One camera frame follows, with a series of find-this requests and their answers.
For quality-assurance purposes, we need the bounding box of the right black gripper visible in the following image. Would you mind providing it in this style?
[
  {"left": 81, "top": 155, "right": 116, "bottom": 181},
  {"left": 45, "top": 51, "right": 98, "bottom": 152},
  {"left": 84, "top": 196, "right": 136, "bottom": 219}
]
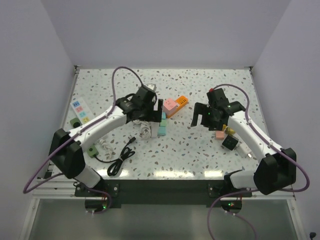
[{"left": 190, "top": 102, "right": 223, "bottom": 132}]

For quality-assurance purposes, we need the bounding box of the white power strip base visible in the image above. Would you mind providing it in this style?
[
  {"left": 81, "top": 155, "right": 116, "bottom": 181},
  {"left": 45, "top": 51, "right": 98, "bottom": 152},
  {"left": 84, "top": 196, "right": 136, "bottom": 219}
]
[{"left": 146, "top": 122, "right": 160, "bottom": 138}]

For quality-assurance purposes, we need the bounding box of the teal cube adapter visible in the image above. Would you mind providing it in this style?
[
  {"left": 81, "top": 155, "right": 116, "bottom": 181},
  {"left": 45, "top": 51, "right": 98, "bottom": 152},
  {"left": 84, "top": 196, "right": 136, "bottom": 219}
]
[{"left": 161, "top": 112, "right": 167, "bottom": 121}]

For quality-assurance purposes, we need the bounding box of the light blue cube adapter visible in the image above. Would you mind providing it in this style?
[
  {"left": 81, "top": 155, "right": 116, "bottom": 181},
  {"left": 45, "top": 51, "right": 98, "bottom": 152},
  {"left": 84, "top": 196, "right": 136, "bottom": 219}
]
[{"left": 157, "top": 126, "right": 167, "bottom": 136}]

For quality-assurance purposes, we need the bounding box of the small pink adapter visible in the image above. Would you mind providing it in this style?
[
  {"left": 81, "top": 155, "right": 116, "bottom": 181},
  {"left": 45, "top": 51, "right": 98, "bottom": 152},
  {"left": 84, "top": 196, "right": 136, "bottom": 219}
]
[{"left": 215, "top": 131, "right": 225, "bottom": 140}]

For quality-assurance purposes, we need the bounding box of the yellow cube socket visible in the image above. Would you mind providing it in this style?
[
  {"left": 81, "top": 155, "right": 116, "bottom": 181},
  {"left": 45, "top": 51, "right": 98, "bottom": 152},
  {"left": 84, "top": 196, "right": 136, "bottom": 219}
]
[{"left": 222, "top": 124, "right": 236, "bottom": 135}]

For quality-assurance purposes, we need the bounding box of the black cube socket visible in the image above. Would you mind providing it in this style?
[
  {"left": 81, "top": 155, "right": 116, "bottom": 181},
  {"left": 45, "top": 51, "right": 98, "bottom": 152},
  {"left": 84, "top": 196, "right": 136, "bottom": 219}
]
[{"left": 222, "top": 134, "right": 239, "bottom": 151}]

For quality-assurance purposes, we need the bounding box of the white cartoon cube socket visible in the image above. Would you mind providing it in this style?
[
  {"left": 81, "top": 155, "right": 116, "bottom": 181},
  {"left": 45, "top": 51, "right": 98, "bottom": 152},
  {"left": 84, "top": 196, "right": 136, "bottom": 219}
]
[{"left": 236, "top": 142, "right": 253, "bottom": 158}]

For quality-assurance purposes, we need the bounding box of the long white power strip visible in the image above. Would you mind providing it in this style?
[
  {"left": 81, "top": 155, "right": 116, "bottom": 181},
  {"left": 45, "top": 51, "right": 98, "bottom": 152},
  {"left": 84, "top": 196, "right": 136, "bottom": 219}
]
[{"left": 70, "top": 97, "right": 95, "bottom": 124}]

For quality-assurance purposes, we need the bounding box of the black cable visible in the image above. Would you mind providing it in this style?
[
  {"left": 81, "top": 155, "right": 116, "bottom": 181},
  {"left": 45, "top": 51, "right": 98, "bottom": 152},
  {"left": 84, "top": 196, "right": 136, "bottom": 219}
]
[{"left": 94, "top": 136, "right": 137, "bottom": 177}]

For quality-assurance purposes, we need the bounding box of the green power strip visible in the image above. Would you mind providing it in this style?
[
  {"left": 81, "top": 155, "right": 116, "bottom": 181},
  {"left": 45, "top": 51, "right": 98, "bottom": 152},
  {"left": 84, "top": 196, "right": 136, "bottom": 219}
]
[{"left": 69, "top": 117, "right": 99, "bottom": 158}]

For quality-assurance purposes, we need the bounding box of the green cube adapter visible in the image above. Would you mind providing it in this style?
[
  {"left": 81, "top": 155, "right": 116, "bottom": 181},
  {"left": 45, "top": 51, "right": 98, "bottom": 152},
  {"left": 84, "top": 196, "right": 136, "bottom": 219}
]
[{"left": 159, "top": 119, "right": 167, "bottom": 127}]

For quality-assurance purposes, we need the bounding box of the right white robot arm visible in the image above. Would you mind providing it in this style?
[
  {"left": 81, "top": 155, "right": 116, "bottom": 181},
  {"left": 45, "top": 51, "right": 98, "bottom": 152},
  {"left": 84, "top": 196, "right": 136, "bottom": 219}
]
[{"left": 191, "top": 88, "right": 297, "bottom": 197}]

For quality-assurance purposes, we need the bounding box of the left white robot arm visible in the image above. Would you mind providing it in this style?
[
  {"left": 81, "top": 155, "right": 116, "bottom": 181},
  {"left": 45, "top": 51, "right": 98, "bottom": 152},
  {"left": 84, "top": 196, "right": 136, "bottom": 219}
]
[{"left": 48, "top": 84, "right": 163, "bottom": 196}]

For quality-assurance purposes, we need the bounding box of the pink cube socket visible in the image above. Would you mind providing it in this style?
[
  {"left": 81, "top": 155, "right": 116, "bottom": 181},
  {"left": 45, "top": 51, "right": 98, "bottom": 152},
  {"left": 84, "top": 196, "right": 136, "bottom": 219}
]
[{"left": 163, "top": 98, "right": 178, "bottom": 117}]

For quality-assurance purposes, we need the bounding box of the orange power strip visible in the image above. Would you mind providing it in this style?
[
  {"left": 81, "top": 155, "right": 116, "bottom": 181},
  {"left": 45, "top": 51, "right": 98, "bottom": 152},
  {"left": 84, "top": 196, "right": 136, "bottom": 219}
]
[{"left": 166, "top": 95, "right": 189, "bottom": 118}]

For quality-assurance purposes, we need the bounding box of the black mounting base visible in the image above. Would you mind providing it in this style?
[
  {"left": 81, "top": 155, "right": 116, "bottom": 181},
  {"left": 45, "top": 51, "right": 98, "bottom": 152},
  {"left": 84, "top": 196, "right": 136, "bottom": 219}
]
[{"left": 74, "top": 178, "right": 253, "bottom": 210}]

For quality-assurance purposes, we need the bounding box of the white base cord bundle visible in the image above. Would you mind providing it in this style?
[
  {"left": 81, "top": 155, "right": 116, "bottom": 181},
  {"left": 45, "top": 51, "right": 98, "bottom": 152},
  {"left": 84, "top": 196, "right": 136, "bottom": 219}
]
[{"left": 132, "top": 119, "right": 154, "bottom": 140}]

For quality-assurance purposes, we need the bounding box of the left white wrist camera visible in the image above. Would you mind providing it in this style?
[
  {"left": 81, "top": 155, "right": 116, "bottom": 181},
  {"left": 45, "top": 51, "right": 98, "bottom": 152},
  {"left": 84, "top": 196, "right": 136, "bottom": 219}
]
[{"left": 145, "top": 83, "right": 157, "bottom": 92}]

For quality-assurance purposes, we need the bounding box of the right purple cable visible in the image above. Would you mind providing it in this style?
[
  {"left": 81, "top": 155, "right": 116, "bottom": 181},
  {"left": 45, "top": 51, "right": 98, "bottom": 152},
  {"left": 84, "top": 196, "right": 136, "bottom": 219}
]
[{"left": 207, "top": 83, "right": 311, "bottom": 240}]

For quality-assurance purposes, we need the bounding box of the purple cable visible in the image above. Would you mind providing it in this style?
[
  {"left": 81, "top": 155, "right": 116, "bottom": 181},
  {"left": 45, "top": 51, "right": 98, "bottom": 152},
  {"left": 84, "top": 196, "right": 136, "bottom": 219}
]
[
  {"left": 207, "top": 83, "right": 311, "bottom": 240},
  {"left": 22, "top": 66, "right": 146, "bottom": 195}
]

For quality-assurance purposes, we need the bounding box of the white strip cord bundle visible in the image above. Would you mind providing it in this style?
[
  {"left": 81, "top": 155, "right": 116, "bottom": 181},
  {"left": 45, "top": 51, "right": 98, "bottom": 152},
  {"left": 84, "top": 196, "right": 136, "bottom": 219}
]
[{"left": 96, "top": 138, "right": 115, "bottom": 160}]

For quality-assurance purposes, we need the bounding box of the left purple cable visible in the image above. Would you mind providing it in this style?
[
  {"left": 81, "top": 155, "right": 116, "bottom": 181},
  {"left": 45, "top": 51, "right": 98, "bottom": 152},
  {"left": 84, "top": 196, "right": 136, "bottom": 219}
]
[{"left": 22, "top": 66, "right": 146, "bottom": 195}]

